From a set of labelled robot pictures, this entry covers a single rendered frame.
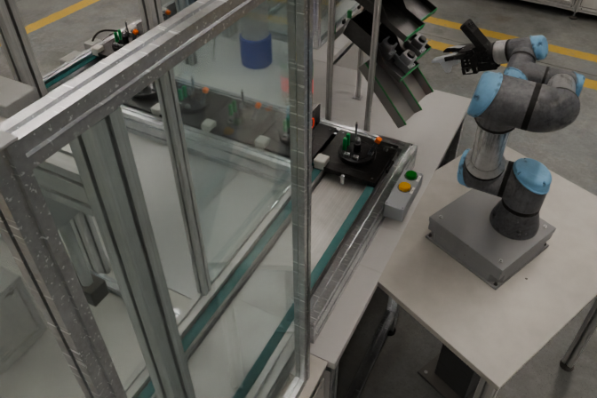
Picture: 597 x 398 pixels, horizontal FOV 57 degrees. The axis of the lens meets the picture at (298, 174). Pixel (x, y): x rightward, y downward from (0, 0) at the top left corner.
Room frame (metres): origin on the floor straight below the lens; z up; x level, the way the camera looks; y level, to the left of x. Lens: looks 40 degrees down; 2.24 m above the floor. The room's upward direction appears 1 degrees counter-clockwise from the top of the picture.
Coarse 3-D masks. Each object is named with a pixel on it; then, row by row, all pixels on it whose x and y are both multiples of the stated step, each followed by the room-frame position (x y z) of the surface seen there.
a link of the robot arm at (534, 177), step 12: (516, 168) 1.25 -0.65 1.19; (528, 168) 1.26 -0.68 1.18; (540, 168) 1.26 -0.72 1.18; (504, 180) 1.24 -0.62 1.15; (516, 180) 1.23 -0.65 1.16; (528, 180) 1.21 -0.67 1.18; (540, 180) 1.21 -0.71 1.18; (504, 192) 1.23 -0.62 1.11; (516, 192) 1.21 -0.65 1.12; (528, 192) 1.20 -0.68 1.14; (540, 192) 1.20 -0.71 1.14; (516, 204) 1.21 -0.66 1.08; (528, 204) 1.20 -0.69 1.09; (540, 204) 1.21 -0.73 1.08
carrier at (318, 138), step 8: (320, 128) 1.77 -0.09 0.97; (328, 128) 1.77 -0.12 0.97; (336, 128) 1.76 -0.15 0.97; (312, 136) 1.69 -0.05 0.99; (320, 136) 1.71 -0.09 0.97; (328, 136) 1.71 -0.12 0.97; (312, 144) 1.66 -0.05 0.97; (320, 144) 1.66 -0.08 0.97; (312, 152) 1.61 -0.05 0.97; (320, 152) 1.63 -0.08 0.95; (312, 160) 1.57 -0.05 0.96
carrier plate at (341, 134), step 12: (348, 132) 1.73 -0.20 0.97; (336, 144) 1.66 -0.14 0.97; (372, 144) 1.66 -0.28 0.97; (384, 144) 1.66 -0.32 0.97; (336, 156) 1.59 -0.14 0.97; (384, 156) 1.58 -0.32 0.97; (324, 168) 1.53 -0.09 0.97; (336, 168) 1.52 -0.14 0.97; (348, 168) 1.52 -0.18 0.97; (360, 168) 1.52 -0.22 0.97; (372, 168) 1.52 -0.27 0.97; (384, 168) 1.52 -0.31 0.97; (360, 180) 1.46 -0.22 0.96; (372, 180) 1.45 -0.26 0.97
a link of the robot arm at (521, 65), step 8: (512, 56) 1.51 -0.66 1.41; (520, 56) 1.49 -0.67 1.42; (528, 56) 1.49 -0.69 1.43; (512, 64) 1.47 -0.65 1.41; (520, 64) 1.46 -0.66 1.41; (528, 64) 1.46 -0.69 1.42; (536, 64) 1.46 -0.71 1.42; (504, 72) 1.48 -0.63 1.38; (512, 72) 1.44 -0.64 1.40; (520, 72) 1.43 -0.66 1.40; (528, 72) 1.44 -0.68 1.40; (536, 72) 1.43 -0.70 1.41; (544, 72) 1.42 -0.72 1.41; (528, 80) 1.43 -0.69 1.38; (536, 80) 1.42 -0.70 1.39
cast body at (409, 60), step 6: (396, 54) 1.85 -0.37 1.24; (402, 54) 1.81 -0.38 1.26; (408, 54) 1.80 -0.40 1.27; (414, 54) 1.81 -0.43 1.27; (396, 60) 1.82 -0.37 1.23; (402, 60) 1.81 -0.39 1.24; (408, 60) 1.79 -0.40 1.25; (414, 60) 1.82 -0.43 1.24; (402, 66) 1.80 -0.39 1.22; (408, 66) 1.79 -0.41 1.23; (414, 66) 1.81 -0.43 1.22
